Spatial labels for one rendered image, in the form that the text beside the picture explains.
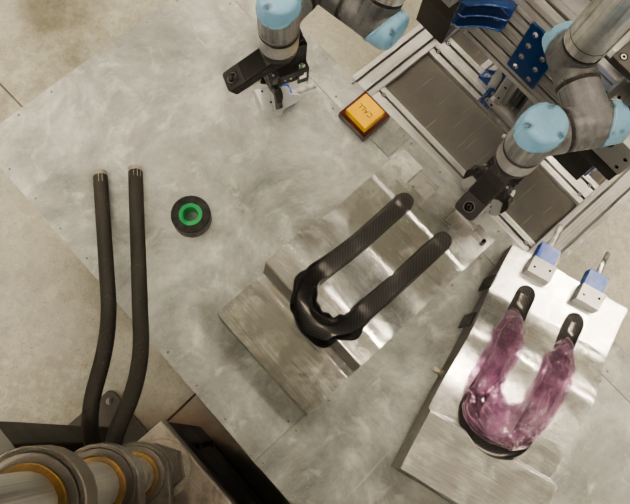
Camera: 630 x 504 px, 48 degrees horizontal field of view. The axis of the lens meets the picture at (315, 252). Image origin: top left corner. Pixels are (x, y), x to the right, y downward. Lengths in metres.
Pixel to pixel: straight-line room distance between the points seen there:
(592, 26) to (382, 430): 0.81
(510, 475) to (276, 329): 0.50
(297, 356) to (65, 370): 1.10
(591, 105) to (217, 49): 0.81
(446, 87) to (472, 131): 0.17
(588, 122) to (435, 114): 1.08
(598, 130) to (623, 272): 1.33
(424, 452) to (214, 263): 0.55
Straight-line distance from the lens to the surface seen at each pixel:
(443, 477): 1.34
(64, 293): 2.35
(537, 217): 2.24
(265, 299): 1.38
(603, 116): 1.26
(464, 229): 1.46
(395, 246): 1.39
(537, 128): 1.19
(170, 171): 1.53
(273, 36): 1.27
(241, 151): 1.53
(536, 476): 1.38
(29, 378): 2.34
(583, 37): 1.24
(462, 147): 2.25
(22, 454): 0.71
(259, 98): 1.52
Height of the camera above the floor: 2.21
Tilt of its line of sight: 75 degrees down
